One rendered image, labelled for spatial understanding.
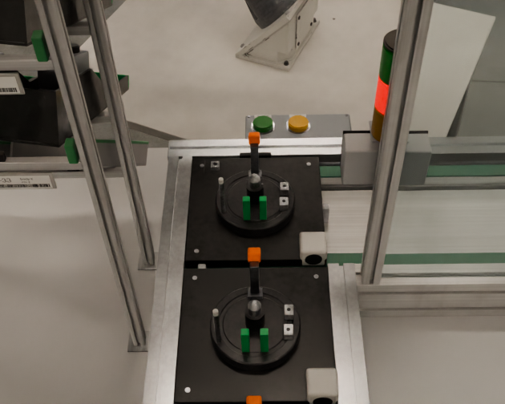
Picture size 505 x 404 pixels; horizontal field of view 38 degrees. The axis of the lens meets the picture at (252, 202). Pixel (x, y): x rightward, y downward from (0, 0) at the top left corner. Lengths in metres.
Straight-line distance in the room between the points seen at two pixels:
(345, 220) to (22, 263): 0.61
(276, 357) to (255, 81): 0.80
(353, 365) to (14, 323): 0.60
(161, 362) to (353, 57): 0.94
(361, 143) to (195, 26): 0.95
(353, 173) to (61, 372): 0.59
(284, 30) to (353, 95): 0.21
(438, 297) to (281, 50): 0.73
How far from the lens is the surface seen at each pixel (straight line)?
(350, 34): 1.87
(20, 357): 1.34
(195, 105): 1.68
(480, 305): 1.33
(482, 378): 1.29
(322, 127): 1.47
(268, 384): 1.12
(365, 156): 1.04
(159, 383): 1.15
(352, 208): 1.39
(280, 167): 1.38
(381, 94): 0.97
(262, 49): 1.75
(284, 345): 1.13
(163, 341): 1.19
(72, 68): 0.84
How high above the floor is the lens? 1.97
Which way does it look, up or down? 49 degrees down
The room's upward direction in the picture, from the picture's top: 2 degrees counter-clockwise
